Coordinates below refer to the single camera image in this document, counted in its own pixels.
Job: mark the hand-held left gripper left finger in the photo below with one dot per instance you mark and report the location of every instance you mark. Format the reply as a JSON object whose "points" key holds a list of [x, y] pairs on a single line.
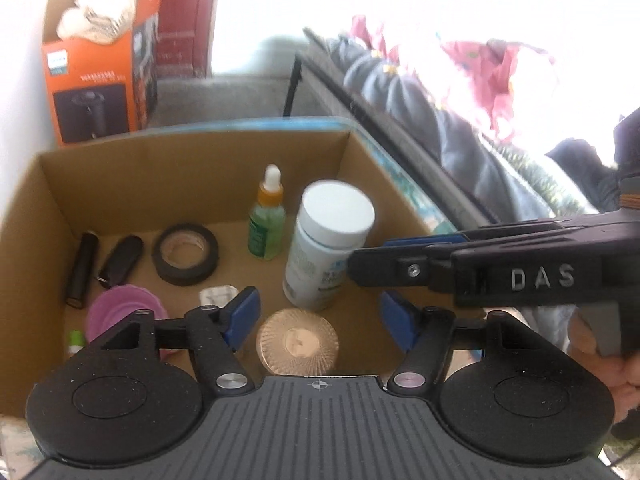
{"points": [[242, 317]]}

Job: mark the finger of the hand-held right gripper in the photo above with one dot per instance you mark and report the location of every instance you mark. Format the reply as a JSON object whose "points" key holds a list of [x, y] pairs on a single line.
{"points": [[425, 240], [385, 267]]}

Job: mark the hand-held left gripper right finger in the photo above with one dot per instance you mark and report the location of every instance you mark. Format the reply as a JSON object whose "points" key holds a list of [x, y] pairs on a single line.
{"points": [[400, 322]]}

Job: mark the small white packet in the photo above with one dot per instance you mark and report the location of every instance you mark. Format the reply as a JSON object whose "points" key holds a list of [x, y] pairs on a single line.
{"points": [[217, 295]]}

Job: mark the white pill bottle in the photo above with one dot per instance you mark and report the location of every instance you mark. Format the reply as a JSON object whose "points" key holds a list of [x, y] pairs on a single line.
{"points": [[325, 240]]}

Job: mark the black tape roll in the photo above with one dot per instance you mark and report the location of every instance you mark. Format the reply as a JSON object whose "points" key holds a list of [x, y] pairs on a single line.
{"points": [[165, 270]]}

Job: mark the green dropper bottle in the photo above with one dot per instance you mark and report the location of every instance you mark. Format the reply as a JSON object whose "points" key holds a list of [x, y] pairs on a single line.
{"points": [[266, 225]]}

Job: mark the pink bowl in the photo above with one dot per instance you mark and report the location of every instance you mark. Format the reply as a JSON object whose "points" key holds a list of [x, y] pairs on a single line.
{"points": [[120, 307]]}

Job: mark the black key fob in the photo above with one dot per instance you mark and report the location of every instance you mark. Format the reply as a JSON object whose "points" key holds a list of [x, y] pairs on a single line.
{"points": [[122, 260]]}

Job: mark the large brown cardboard box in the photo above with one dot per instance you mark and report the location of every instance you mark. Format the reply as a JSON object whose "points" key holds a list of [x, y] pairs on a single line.
{"points": [[200, 175]]}

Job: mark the black cylinder tube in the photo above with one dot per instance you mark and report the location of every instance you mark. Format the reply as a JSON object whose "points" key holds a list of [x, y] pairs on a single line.
{"points": [[82, 270]]}

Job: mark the green lip balm tube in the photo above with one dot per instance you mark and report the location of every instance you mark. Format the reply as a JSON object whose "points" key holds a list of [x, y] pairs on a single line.
{"points": [[75, 342]]}

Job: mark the person's right hand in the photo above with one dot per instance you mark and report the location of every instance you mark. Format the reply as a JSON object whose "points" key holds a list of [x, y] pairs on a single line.
{"points": [[625, 377]]}

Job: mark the beach print table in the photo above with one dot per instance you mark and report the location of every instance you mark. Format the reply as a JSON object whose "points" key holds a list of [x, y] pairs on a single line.
{"points": [[400, 180]]}

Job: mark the dark grey clothing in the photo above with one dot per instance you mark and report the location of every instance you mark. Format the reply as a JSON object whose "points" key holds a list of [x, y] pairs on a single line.
{"points": [[580, 175]]}

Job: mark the green patterned cloth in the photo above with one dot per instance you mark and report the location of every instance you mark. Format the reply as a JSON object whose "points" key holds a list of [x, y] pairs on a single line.
{"points": [[530, 175]]}

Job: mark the pink floral quilt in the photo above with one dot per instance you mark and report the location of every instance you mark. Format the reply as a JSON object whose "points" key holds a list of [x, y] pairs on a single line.
{"points": [[500, 75]]}

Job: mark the orange product box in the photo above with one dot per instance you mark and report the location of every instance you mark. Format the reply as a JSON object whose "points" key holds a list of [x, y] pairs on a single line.
{"points": [[92, 90]]}

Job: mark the red wooden door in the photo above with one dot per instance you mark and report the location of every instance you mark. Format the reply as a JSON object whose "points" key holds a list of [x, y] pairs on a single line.
{"points": [[185, 20]]}

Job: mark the crumpled white cloth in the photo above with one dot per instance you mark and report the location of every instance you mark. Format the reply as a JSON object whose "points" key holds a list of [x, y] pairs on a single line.
{"points": [[97, 10]]}

